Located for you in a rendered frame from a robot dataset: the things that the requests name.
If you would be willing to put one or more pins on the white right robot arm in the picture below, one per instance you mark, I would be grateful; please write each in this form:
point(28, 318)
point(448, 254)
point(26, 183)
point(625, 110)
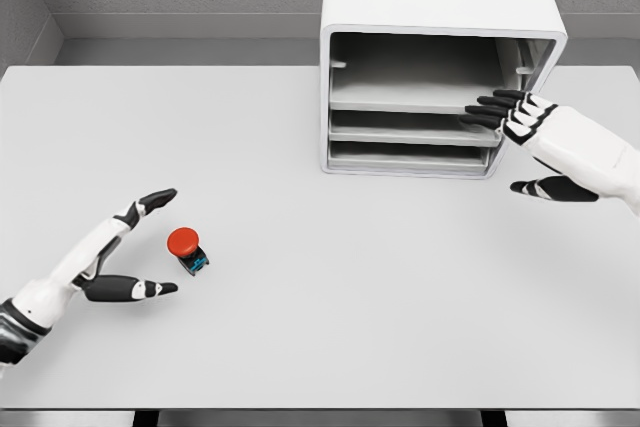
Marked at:
point(631, 177)

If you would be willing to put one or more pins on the red button load switch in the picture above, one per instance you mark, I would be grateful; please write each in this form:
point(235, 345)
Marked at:
point(182, 242)

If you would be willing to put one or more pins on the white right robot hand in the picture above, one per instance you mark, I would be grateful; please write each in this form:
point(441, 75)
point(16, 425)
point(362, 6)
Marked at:
point(565, 137)

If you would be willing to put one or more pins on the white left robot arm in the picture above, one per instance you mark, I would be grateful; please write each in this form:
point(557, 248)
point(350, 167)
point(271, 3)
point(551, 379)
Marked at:
point(25, 317)

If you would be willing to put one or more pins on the white multi-storey storage cabinet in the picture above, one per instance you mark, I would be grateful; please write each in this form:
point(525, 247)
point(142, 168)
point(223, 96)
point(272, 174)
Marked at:
point(430, 2)

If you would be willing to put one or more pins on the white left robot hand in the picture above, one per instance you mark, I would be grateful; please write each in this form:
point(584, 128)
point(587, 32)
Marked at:
point(95, 247)

